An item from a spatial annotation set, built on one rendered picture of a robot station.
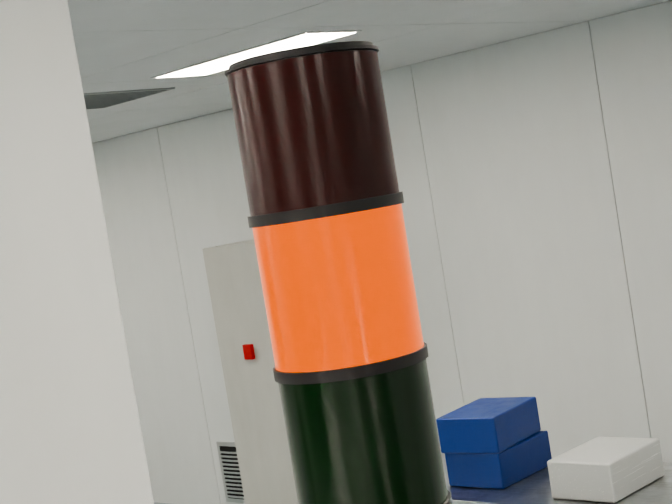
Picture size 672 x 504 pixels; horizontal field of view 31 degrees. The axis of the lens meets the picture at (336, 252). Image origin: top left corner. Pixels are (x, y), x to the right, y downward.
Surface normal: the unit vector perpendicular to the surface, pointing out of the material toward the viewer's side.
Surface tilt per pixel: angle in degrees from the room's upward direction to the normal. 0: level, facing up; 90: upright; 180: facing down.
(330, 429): 90
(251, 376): 90
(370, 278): 90
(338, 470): 90
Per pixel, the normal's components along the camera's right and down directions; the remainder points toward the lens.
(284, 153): -0.36, 0.11
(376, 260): 0.54, -0.04
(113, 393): 0.72, -0.08
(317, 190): -0.05, 0.06
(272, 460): -0.68, 0.15
